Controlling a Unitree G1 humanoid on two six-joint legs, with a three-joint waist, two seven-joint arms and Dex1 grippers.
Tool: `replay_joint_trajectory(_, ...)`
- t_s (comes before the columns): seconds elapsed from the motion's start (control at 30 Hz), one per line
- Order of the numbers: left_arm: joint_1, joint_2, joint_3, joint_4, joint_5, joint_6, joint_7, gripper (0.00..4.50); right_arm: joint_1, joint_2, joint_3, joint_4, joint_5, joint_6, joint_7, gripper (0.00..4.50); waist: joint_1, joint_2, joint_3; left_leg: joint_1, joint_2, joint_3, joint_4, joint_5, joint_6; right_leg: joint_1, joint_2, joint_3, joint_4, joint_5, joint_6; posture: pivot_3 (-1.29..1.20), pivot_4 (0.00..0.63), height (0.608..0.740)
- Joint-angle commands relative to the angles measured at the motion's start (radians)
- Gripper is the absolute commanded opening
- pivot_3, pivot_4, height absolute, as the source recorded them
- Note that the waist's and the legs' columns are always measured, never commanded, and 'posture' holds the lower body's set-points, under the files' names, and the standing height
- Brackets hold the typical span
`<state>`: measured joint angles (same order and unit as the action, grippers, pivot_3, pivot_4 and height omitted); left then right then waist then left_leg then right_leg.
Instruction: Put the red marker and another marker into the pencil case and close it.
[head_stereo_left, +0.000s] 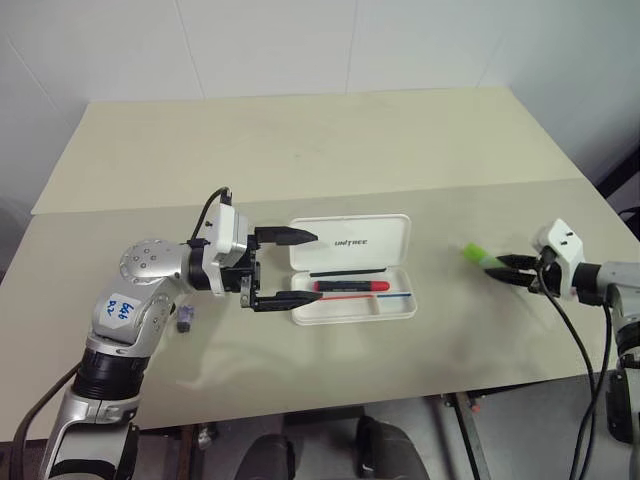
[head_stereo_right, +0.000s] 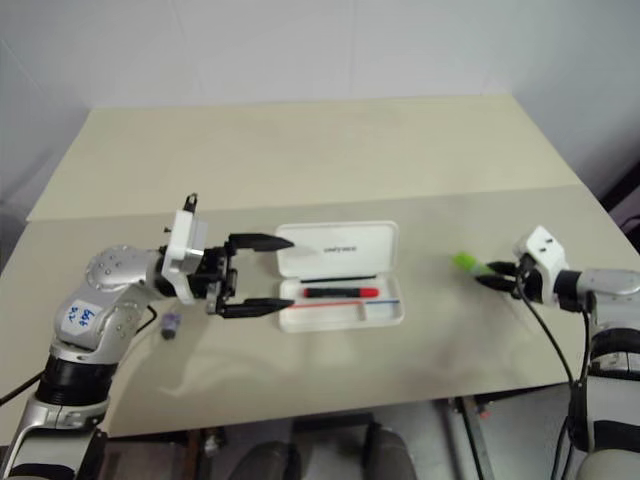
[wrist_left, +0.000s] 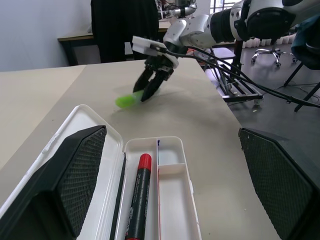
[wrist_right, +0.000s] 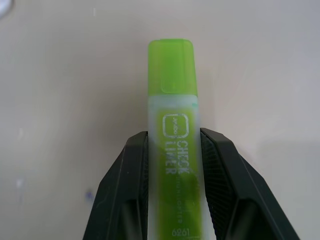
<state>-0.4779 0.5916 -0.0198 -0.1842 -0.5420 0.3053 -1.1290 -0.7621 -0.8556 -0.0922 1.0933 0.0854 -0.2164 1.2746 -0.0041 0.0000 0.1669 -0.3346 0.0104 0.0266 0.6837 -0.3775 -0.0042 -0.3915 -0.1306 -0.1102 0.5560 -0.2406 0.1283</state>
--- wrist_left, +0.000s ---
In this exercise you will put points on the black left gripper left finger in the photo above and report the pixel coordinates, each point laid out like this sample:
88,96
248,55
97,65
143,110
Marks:
37,190

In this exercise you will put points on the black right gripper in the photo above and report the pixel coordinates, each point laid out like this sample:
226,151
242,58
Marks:
160,65

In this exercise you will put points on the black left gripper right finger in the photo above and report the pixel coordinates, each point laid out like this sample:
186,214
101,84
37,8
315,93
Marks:
282,180

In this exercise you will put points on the green marker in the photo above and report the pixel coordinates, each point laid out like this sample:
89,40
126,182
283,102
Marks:
125,101

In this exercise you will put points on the black marker with red cap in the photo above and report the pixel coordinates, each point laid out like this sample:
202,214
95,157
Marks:
141,190

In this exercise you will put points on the white plastic pencil case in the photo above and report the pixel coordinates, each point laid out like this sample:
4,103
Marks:
172,200

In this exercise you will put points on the person in black clothes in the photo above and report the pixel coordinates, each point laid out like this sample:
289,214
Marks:
120,25

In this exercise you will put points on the black wheeled metal stand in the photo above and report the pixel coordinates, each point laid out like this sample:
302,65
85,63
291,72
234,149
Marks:
246,91

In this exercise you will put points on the black chair legs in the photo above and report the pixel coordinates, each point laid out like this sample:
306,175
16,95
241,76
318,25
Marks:
296,72

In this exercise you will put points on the row of white blocks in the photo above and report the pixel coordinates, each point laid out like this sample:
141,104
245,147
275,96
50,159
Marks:
252,43

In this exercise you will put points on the chrome office chair base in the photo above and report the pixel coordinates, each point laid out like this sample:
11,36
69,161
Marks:
272,52

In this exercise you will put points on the teal jacket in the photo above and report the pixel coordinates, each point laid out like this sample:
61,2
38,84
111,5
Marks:
307,37

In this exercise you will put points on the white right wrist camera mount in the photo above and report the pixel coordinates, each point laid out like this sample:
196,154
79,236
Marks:
143,45

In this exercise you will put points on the wooden desk with black frame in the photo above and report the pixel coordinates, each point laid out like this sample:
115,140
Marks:
75,37

